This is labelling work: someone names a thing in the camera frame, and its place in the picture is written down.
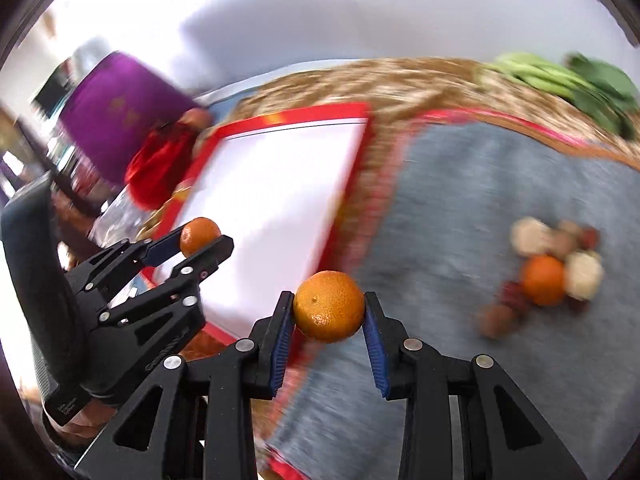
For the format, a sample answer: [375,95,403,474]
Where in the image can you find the green leafy vegetables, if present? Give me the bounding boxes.
[476,52,639,141]

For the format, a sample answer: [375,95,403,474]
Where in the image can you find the clear plastic bag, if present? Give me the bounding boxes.
[89,186,151,248]

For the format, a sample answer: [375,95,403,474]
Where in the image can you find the small orange tangerine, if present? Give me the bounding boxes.
[179,217,221,258]

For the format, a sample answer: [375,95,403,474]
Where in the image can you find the purple gift bag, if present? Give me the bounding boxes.
[60,52,196,185]

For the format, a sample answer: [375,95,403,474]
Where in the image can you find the pale peeled fruit chunk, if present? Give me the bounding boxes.
[510,217,552,257]

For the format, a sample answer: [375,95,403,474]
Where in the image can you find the brown longan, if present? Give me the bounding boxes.
[548,230,578,261]
[556,219,582,238]

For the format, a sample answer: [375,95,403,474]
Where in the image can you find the dark red jujube date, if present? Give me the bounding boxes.
[579,226,600,252]

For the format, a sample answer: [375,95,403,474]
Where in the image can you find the grey felt mat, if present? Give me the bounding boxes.
[269,121,640,480]

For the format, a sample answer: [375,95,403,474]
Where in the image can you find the brown longan fruit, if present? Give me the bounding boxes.
[477,304,518,340]

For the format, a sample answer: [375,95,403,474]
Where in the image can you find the gold patterned blanket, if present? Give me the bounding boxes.
[179,56,640,480]

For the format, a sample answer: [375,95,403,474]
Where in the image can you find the red drawstring pouch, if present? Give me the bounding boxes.
[125,122,198,210]

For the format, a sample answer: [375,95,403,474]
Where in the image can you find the red-rimmed white box tray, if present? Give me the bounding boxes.
[156,102,372,344]

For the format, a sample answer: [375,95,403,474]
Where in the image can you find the person's left hand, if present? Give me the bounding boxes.
[52,400,117,445]

